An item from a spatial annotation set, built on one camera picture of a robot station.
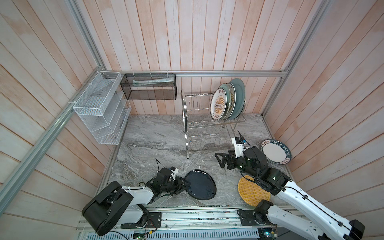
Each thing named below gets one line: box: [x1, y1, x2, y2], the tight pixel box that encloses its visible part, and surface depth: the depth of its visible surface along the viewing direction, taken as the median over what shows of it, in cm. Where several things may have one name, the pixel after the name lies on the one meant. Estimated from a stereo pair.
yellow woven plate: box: [237, 175, 271, 207], surface depth 81 cm
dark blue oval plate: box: [185, 170, 217, 200], surface depth 86 cm
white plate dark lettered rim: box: [261, 139, 292, 165], surface depth 101 cm
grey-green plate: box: [229, 78, 246, 121], surface depth 73 cm
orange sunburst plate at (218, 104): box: [210, 87, 228, 121], surface depth 85 cm
